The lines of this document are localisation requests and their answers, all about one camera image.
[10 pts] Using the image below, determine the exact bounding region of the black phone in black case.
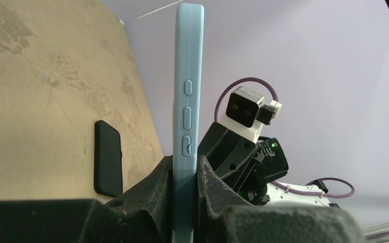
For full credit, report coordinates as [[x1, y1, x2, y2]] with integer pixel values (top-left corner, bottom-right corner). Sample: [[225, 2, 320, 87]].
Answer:
[[94, 120, 123, 197]]

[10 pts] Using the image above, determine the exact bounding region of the aluminium frame rail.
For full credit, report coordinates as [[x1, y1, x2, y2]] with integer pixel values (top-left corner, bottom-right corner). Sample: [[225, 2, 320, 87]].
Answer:
[[362, 217, 389, 243]]

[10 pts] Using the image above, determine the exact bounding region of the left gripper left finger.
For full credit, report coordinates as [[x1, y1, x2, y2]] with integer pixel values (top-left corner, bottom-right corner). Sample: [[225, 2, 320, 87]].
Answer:
[[0, 156, 172, 242]]

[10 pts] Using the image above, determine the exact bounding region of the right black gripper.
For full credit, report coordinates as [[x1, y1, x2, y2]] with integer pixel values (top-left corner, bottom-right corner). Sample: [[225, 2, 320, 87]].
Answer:
[[198, 122, 269, 193]]

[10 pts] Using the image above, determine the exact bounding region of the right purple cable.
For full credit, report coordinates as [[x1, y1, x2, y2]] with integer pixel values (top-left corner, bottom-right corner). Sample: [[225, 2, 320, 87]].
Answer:
[[214, 77, 389, 241]]

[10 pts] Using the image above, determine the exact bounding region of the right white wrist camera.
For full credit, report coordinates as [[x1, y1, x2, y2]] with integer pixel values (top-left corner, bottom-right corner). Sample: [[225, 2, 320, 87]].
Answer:
[[218, 86, 282, 143]]

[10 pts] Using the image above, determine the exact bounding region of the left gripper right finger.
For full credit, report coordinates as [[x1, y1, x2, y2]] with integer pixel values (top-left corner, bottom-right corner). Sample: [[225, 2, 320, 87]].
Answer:
[[194, 156, 366, 242]]

